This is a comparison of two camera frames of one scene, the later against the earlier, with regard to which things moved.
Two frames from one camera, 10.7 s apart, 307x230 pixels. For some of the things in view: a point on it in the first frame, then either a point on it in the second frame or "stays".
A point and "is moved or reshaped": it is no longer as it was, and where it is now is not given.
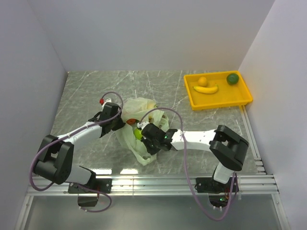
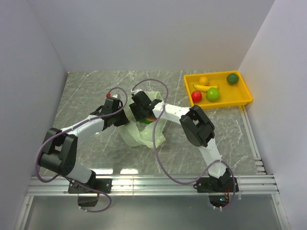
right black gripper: x=151 y=151 → x=135 y=109
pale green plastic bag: x=134 y=109 is moved or reshaped
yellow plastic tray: x=227 y=95 stays
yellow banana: x=208 y=90 stays
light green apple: x=138 y=133 → x=212 y=94
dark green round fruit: x=232 y=78 stays
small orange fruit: x=202 y=81 stays
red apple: x=131 y=121 → x=196 y=96
